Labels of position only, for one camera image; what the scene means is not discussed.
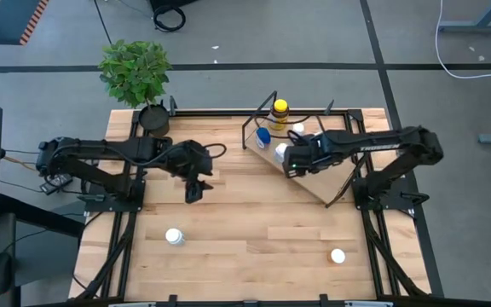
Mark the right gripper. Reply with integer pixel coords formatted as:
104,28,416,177
282,134,331,178

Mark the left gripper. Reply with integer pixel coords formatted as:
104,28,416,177
170,139,215,205

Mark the white medicine bottle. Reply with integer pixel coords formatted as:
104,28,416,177
165,228,187,247
274,142,290,165

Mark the white bottle blue cap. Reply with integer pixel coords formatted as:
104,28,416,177
255,126,273,150

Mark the amber bottle yellow cap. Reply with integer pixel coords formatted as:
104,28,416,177
269,98,291,131

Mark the orange bottle white cap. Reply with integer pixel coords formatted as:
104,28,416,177
326,248,347,265

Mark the black plant pot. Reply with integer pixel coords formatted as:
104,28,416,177
137,104,170,137

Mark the green artificial plant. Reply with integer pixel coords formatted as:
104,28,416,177
98,39,173,109

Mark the black power adapter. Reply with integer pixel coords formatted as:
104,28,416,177
39,172,74,196

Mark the grey desk leg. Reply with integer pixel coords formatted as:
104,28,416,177
437,0,491,34

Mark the orange striped floor mat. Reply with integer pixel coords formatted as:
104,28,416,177
0,0,51,47

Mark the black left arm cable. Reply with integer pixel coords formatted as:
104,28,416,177
57,142,228,168

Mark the black wire shelf leg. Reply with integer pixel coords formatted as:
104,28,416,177
240,90,279,151
325,149,373,209

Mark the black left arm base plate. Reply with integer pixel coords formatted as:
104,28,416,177
84,178,147,213

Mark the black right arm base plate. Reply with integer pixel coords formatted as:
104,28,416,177
353,177,430,212

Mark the silver frame bracket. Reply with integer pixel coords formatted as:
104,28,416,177
107,301,158,307
344,300,395,307

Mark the coiled black cable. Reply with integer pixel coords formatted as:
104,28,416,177
152,4,187,33

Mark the white floor cable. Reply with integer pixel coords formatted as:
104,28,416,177
434,0,491,80

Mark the black floor cable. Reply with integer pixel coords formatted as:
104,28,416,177
93,0,113,44

